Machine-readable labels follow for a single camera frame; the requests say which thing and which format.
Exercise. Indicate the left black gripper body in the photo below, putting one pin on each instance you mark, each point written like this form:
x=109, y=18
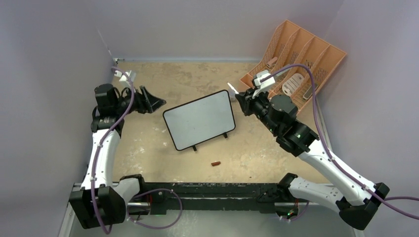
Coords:
x=132, y=107

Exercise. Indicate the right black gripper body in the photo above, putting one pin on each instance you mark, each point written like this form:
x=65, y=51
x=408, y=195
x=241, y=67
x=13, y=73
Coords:
x=259, y=105

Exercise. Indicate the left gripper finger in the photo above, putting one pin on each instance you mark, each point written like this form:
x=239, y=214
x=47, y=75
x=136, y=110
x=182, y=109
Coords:
x=145, y=106
x=156, y=102

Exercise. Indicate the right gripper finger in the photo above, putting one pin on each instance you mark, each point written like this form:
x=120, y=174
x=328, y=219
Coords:
x=244, y=105
x=243, y=95

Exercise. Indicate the white whiteboard marker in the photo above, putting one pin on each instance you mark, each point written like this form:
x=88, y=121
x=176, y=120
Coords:
x=232, y=90

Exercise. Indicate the black-framed whiteboard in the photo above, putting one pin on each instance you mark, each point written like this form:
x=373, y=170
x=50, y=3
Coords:
x=200, y=120

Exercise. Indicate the brown marker cap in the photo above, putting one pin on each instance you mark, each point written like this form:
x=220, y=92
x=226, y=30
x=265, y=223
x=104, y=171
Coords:
x=216, y=163

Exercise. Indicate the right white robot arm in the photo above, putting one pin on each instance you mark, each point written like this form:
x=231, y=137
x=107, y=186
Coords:
x=353, y=197

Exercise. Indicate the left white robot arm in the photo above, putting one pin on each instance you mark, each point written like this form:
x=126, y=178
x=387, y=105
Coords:
x=104, y=147

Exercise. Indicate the grey whiteboard eraser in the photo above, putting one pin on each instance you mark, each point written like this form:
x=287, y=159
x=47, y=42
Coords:
x=308, y=93

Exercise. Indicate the clear jar of clips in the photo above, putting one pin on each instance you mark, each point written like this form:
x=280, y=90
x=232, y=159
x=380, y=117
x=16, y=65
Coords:
x=232, y=98

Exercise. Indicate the pink stapler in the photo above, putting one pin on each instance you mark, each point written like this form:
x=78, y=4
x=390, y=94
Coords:
x=272, y=62

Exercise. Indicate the peach plastic desk organizer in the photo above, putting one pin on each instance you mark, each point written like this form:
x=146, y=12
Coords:
x=293, y=44

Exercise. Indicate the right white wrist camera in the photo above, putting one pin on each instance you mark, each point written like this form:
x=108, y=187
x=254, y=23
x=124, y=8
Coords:
x=262, y=82

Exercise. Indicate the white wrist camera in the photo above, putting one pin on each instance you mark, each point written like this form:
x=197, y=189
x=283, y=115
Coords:
x=123, y=80
x=262, y=82

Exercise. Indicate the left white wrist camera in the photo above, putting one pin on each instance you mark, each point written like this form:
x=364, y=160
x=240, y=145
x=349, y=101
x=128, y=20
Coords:
x=123, y=80

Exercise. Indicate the black aluminium base frame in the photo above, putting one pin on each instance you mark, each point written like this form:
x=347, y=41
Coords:
x=260, y=197

